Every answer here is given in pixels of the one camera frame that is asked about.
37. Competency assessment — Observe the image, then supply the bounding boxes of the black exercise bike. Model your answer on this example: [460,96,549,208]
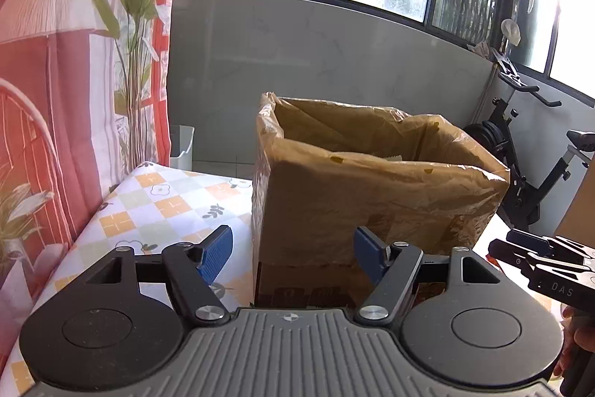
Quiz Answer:
[465,50,595,233]

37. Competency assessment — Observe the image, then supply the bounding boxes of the brown cardboard panel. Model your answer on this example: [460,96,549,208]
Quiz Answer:
[555,171,595,242]

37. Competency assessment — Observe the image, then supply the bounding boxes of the white hanging pouch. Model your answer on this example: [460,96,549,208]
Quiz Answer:
[501,19,520,45]

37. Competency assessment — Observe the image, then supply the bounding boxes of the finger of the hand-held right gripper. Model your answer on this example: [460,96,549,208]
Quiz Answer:
[508,228,595,260]
[488,238,551,282]

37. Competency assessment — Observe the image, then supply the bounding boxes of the white plastic bin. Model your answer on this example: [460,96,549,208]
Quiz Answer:
[168,125,195,171]

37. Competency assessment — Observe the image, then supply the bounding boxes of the pale cloth on handlebar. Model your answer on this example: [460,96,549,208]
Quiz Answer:
[467,42,496,60]

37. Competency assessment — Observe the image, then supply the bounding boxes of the checked floral tablecloth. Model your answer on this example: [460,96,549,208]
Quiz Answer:
[0,162,559,397]

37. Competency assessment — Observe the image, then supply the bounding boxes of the person's right hand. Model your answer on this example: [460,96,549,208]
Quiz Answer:
[554,306,593,380]

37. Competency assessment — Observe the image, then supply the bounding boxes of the cardboard box with plastic liner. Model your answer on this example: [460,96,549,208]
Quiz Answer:
[251,91,511,309]

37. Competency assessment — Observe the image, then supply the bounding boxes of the printed pink curtain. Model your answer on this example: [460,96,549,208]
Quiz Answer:
[0,0,187,291]

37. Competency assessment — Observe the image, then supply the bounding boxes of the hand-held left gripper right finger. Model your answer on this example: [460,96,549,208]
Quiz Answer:
[353,226,498,326]

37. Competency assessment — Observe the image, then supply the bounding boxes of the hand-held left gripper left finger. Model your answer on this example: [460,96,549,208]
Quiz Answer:
[84,225,234,327]

